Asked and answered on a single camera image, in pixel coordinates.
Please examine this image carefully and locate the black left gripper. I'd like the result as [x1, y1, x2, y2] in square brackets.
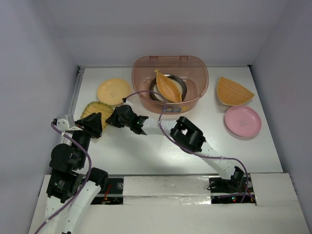
[72, 111, 103, 166]

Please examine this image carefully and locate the green bamboo-pattern fan plate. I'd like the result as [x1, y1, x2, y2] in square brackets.
[79, 101, 115, 131]

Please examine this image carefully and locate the yellow round bear plate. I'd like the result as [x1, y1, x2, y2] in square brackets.
[97, 78, 131, 106]

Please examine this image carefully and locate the orange boat-shaped woven plate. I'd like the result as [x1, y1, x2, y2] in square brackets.
[154, 69, 182, 102]

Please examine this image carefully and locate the brown rimmed cream plate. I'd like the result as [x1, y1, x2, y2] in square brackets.
[149, 74, 187, 101]

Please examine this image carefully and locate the orange woven fan-shaped plate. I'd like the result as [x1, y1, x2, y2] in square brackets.
[216, 77, 255, 106]

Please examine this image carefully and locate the pink round plate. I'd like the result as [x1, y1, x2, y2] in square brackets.
[224, 105, 262, 137]

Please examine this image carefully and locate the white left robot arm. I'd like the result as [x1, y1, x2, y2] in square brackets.
[36, 112, 109, 234]

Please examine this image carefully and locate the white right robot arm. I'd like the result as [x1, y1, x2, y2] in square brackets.
[105, 105, 246, 193]

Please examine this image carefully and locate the pink translucent plastic bin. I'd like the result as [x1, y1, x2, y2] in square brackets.
[132, 56, 209, 115]

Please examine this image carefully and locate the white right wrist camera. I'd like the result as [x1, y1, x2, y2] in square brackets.
[122, 97, 133, 106]

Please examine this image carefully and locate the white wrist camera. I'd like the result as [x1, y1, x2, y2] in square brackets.
[56, 114, 76, 132]
[122, 97, 133, 106]

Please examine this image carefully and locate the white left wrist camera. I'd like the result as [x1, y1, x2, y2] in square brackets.
[56, 114, 76, 132]

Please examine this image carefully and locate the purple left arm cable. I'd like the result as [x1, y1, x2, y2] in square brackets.
[34, 121, 93, 234]

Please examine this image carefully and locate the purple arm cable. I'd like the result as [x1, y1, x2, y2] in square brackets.
[121, 90, 256, 203]
[34, 121, 93, 234]

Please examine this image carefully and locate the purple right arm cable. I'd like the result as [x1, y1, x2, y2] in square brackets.
[121, 90, 256, 203]

